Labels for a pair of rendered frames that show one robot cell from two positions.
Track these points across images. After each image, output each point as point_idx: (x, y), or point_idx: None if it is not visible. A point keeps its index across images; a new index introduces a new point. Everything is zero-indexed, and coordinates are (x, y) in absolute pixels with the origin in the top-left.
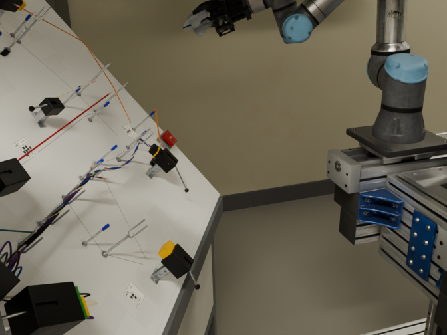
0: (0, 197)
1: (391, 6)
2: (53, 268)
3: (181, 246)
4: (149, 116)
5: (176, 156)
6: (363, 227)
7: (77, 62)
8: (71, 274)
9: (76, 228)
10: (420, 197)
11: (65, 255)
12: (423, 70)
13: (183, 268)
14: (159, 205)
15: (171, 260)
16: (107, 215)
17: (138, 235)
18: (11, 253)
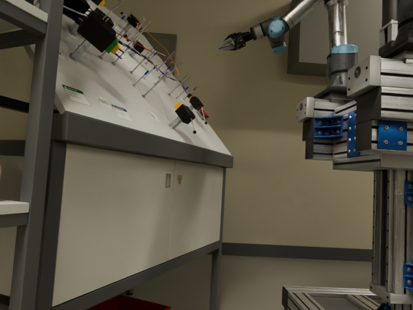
0: None
1: (335, 28)
2: (112, 73)
3: (194, 138)
4: (193, 90)
5: (206, 125)
6: (319, 145)
7: (161, 67)
8: (120, 82)
9: (132, 80)
10: (350, 103)
11: (120, 77)
12: (353, 47)
13: (187, 114)
14: None
15: (180, 109)
16: (152, 94)
17: (168, 112)
18: None
